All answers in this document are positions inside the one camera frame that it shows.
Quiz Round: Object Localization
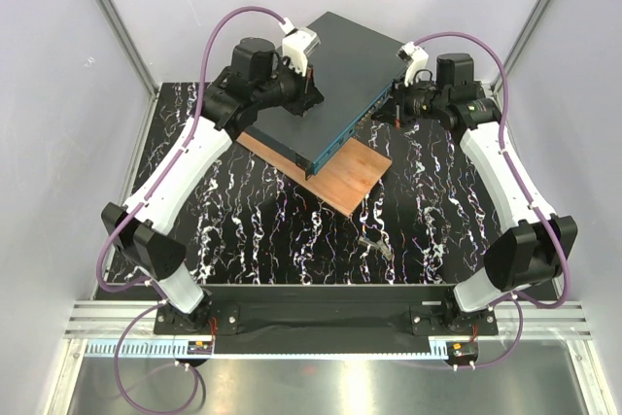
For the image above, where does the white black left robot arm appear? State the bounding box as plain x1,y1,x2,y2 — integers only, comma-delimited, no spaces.
101,28,324,333

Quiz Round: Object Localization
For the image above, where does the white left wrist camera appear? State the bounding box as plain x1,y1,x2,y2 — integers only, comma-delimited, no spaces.
280,17,321,77

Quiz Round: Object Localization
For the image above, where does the dark grey network switch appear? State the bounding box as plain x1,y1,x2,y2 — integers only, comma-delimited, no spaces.
246,12,405,177

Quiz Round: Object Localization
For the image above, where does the left aluminium frame post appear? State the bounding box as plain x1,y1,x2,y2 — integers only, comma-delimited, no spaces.
95,0,159,98

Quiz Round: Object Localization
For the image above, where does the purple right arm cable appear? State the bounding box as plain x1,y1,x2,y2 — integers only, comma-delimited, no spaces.
407,31,572,370

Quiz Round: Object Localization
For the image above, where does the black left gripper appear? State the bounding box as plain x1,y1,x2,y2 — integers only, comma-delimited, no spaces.
253,55,324,117

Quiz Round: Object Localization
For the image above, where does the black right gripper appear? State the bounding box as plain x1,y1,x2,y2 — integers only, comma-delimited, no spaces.
369,75,446,130

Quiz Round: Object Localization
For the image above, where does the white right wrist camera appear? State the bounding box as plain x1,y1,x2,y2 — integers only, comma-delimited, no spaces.
397,42,429,87

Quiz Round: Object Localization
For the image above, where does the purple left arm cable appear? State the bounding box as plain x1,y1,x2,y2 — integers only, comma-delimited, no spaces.
94,6,300,413

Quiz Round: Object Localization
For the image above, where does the wooden board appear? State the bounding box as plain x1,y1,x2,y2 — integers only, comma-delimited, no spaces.
237,133,392,217

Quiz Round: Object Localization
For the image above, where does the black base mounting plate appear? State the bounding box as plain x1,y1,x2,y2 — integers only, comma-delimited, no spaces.
154,285,499,358

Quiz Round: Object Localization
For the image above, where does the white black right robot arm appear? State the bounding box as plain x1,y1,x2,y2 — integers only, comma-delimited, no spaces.
392,43,578,334

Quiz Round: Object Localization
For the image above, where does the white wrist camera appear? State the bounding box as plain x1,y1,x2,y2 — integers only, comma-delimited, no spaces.
280,17,321,77
397,42,429,87

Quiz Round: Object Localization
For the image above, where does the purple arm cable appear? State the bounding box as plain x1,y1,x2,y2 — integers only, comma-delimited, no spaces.
407,31,572,370
94,6,300,413

